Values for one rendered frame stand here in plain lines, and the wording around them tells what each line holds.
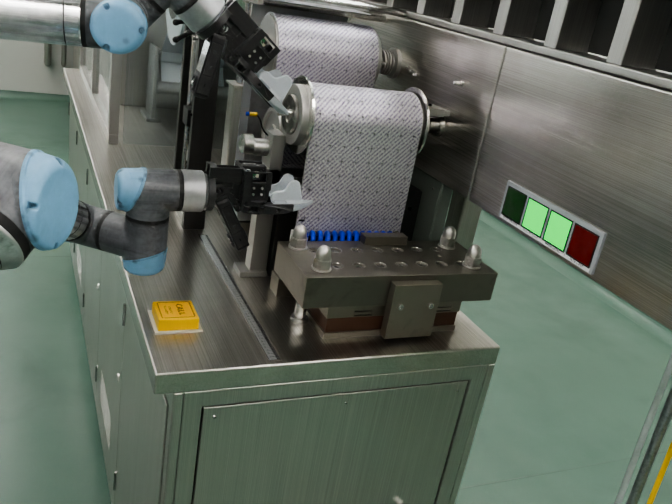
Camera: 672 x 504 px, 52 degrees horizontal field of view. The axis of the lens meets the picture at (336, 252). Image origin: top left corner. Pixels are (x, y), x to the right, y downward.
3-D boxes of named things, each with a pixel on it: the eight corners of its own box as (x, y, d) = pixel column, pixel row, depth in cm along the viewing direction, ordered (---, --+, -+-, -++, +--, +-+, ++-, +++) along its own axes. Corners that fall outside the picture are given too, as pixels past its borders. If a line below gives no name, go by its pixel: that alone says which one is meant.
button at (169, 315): (151, 312, 125) (152, 300, 124) (190, 311, 128) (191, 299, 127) (158, 332, 119) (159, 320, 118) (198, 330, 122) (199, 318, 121)
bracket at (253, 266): (230, 267, 148) (247, 126, 137) (259, 267, 151) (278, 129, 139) (237, 277, 144) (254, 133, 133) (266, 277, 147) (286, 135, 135)
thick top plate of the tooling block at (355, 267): (273, 269, 134) (277, 240, 131) (448, 265, 150) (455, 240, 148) (301, 309, 120) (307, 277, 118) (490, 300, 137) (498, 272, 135)
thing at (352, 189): (293, 235, 137) (307, 144, 130) (397, 235, 147) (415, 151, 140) (294, 236, 137) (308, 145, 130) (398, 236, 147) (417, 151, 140)
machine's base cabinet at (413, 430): (65, 248, 351) (68, 76, 319) (192, 247, 378) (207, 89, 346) (137, 745, 142) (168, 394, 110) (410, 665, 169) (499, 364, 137)
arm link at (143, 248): (120, 252, 133) (123, 198, 129) (173, 267, 131) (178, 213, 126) (96, 266, 126) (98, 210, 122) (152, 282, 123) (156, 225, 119)
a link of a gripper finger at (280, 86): (310, 97, 126) (275, 59, 122) (286, 121, 126) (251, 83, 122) (305, 96, 128) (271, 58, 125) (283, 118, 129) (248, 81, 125)
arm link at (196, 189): (182, 217, 122) (174, 201, 129) (208, 218, 124) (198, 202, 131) (186, 177, 120) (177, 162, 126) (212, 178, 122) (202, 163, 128)
